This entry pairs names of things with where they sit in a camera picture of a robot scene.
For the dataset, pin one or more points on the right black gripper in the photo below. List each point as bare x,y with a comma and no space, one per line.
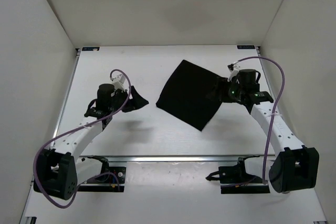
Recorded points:
219,85

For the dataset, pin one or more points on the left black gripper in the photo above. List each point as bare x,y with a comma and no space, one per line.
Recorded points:
136,102

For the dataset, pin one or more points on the black skirt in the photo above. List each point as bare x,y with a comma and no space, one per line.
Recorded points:
184,95

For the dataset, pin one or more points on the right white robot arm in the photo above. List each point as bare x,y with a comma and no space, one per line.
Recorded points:
295,166

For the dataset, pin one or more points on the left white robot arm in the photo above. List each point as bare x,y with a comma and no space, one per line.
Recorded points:
61,169

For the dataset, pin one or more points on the right blue corner label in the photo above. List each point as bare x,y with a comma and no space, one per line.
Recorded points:
246,47

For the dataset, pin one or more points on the blue corner label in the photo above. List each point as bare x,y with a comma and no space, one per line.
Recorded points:
246,47
90,48

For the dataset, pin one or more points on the left blue corner label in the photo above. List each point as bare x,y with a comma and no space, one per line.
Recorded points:
90,48

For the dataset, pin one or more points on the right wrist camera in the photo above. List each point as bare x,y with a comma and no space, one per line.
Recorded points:
234,69

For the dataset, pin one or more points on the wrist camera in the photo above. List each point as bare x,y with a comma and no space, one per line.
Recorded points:
234,69
118,81

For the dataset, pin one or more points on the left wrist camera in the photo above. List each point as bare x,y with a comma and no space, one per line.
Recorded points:
118,81

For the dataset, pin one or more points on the aluminium front rail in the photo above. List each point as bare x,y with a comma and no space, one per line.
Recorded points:
176,159

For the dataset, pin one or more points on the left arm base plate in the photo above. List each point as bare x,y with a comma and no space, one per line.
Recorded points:
107,183

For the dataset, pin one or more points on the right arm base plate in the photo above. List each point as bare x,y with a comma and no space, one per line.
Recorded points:
235,179

